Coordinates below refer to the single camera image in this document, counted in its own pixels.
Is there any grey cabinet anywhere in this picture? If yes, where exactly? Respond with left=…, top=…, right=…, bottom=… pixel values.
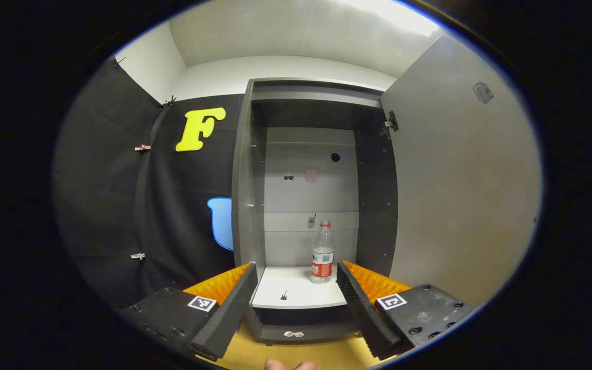
left=231, top=77, right=399, bottom=345

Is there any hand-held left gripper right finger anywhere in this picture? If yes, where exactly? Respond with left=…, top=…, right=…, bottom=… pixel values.
left=336, top=261, right=476, bottom=360

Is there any black backdrop cloth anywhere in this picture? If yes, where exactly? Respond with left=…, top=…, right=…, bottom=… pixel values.
left=52, top=55, right=248, bottom=309

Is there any clear plastic bottle red label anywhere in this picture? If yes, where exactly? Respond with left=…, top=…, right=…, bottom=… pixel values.
left=310, top=220, right=336, bottom=284

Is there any beige cabinet door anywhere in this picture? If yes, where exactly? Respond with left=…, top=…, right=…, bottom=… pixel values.
left=380, top=31, right=542, bottom=307

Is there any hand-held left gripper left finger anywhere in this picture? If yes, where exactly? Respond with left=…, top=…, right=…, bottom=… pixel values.
left=119, top=262, right=258, bottom=361

